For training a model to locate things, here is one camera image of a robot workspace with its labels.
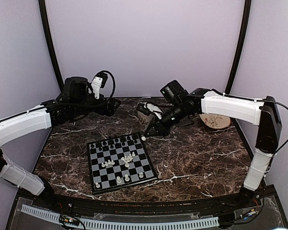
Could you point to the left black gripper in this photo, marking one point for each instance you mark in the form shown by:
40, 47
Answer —
110, 109

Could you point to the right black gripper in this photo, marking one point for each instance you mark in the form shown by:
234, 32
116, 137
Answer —
161, 130

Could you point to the black grey chessboard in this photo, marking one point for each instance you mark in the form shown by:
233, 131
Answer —
112, 157

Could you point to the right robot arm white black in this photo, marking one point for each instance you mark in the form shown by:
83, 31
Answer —
262, 113

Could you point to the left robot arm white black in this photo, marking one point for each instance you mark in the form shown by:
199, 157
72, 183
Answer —
21, 131

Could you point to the beige bowl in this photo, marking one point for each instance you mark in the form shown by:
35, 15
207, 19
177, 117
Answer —
213, 121

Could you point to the cream floral mug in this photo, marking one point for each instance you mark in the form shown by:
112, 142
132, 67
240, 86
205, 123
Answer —
145, 116

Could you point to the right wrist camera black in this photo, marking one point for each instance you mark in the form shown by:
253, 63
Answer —
174, 93

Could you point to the left black frame post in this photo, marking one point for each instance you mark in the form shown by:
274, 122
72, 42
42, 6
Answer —
50, 45

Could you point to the black frame post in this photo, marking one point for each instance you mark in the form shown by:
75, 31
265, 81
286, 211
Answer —
240, 45
50, 45

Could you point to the black front rail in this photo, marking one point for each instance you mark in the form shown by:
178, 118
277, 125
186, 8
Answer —
174, 197

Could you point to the right black frame post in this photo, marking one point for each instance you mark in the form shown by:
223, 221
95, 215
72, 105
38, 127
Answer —
240, 45

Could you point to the white slotted cable duct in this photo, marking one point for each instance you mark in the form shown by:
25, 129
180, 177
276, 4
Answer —
119, 222

